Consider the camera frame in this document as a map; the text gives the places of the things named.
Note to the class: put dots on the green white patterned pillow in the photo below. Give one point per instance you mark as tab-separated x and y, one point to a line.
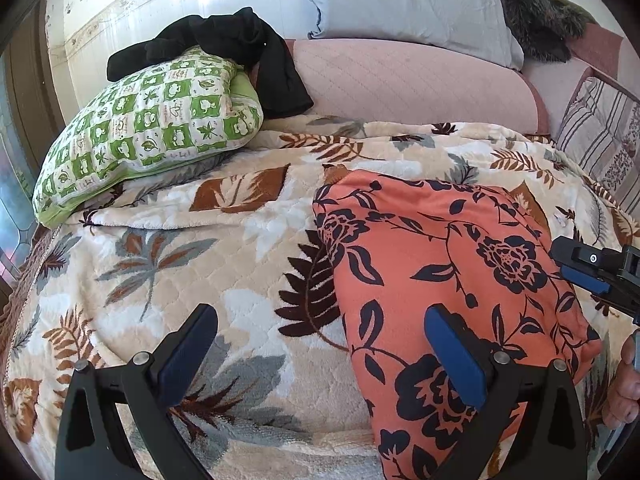
150	125

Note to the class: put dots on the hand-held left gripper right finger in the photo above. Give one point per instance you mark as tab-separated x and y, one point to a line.
455	355

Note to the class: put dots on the black cloth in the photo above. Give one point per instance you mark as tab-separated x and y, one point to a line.
240	35

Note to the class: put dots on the stained glass window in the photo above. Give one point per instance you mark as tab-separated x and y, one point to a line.
12	185

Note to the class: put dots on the dark furry cushion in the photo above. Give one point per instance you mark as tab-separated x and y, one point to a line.
540	20

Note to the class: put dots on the leaf printed fleece blanket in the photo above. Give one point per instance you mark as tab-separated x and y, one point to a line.
200	260

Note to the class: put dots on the striped patterned cushion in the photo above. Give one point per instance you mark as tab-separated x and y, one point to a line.
600	135

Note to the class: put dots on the orange black floral garment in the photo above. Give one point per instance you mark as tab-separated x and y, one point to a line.
425	260

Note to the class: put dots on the light grey pillow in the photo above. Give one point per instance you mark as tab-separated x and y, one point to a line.
410	5

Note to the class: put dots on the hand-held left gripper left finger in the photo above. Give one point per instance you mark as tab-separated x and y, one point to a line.
185	360

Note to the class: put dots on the pink quilted headboard cushion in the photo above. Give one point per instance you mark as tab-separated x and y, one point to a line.
410	90

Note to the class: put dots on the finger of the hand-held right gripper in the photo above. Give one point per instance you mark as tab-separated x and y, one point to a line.
585	280

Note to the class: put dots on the person's right hand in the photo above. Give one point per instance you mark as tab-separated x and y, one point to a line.
625	400

